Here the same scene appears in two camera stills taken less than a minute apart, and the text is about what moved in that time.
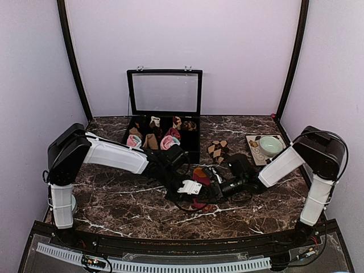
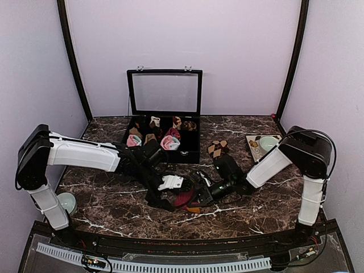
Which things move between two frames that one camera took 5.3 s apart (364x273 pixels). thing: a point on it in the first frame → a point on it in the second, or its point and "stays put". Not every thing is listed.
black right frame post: x=303 y=19 stays put
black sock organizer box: x=164 y=106 stays put
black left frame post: x=63 y=15 stays put
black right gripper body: x=223 y=193 → x=207 y=195
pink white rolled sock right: x=166 y=141 stays put
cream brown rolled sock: x=154 y=121 stays put
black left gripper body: x=176 y=198 → x=153 y=199
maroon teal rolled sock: x=173 y=132 stays put
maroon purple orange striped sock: x=200 y=175 → x=181 y=199
